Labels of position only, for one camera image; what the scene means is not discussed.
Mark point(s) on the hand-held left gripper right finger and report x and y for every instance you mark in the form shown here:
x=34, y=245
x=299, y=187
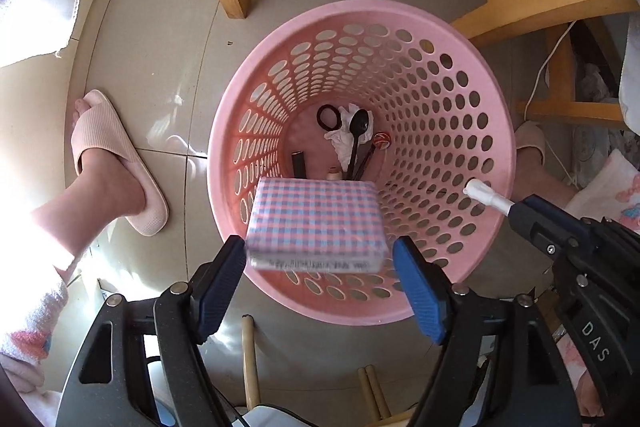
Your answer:
x=420, y=289

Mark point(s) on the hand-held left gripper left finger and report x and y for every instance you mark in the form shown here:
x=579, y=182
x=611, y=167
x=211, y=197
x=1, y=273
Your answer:
x=222, y=282

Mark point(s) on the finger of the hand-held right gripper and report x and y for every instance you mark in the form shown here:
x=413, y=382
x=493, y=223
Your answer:
x=537, y=232
x=545, y=209

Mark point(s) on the small white tube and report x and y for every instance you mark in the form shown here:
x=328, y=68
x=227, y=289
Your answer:
x=487, y=195

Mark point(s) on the checkered tissue pack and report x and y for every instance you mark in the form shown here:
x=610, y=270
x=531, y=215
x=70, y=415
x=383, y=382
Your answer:
x=317, y=219

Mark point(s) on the black long wrapper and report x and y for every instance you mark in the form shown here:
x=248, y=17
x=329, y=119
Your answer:
x=367, y=162

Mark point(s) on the black cylindrical tube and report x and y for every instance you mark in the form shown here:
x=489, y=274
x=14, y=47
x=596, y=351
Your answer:
x=298, y=163

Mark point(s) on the pink perforated plastic basket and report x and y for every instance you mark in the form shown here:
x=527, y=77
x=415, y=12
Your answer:
x=440, y=107

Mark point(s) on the red lollipop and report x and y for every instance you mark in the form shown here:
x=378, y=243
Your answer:
x=382, y=140

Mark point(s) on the white tissue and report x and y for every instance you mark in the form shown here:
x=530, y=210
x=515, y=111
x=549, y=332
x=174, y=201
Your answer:
x=342, y=142

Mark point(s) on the black plastic spoon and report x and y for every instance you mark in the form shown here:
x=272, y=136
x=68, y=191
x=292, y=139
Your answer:
x=360, y=124

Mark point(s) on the pink slipper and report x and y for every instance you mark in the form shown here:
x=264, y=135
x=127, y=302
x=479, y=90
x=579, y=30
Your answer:
x=140, y=187
x=530, y=139

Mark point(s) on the person's left leg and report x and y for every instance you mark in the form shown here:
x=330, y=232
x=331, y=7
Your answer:
x=75, y=217

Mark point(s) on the wooden chair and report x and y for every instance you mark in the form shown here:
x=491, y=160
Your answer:
x=540, y=2

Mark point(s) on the wooden stool frame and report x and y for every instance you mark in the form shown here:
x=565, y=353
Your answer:
x=374, y=394

